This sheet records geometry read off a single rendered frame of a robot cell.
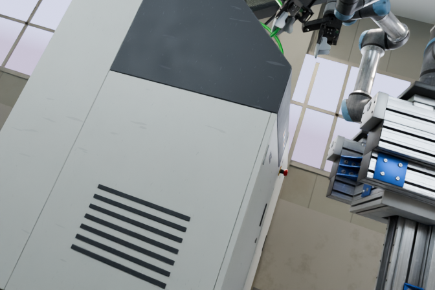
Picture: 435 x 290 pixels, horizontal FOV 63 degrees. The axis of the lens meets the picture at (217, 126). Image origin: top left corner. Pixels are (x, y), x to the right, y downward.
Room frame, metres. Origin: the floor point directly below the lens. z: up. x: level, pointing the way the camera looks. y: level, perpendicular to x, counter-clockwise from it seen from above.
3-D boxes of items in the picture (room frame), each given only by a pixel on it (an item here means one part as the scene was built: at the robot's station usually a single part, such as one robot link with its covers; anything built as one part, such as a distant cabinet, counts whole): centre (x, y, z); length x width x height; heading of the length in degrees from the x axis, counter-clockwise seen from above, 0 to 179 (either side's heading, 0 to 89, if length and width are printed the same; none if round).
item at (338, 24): (1.30, -0.30, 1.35); 0.09 x 0.08 x 0.12; 74
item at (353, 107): (1.63, -0.63, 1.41); 0.15 x 0.12 x 0.55; 44
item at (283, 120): (1.32, -0.23, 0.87); 0.62 x 0.04 x 0.16; 164
